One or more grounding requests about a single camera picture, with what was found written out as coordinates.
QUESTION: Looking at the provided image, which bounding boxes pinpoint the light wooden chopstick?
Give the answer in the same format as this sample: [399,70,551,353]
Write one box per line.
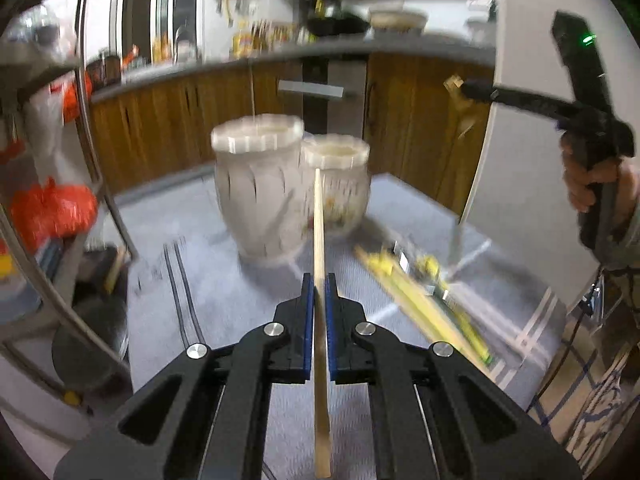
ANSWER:
[312,168,332,479]

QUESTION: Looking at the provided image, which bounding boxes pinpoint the wooden lower kitchen cabinets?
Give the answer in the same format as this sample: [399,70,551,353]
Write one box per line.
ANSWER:
[90,52,494,214]

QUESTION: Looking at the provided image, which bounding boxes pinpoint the person's right hand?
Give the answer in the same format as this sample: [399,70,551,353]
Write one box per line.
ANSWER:
[560,132,639,229]

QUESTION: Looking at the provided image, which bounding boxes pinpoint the white ceramic cooking pot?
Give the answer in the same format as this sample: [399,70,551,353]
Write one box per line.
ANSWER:
[369,9,428,34]

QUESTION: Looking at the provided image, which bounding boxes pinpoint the grey table mat white lines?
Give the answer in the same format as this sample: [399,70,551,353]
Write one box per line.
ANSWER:
[114,171,569,480]

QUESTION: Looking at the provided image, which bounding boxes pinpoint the stainless built-in oven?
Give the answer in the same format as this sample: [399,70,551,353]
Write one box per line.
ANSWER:
[276,55,368,139]

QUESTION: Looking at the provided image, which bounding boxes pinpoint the black wok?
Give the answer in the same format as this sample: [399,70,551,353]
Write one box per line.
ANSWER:
[306,12,370,38]

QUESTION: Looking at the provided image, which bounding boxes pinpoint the white ceramic double utensil holder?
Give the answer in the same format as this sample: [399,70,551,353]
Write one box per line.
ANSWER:
[210,114,371,264]

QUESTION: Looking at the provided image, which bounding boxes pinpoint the orange plastic bag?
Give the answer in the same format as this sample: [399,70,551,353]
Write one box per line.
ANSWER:
[10,178,99,254]

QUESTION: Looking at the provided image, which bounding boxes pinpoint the metal storage shelf rack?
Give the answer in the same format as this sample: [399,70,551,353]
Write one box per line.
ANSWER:
[0,0,141,396]

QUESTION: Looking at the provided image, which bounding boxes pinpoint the yellow green handled utensil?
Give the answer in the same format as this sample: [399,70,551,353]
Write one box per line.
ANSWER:
[380,249,494,367]

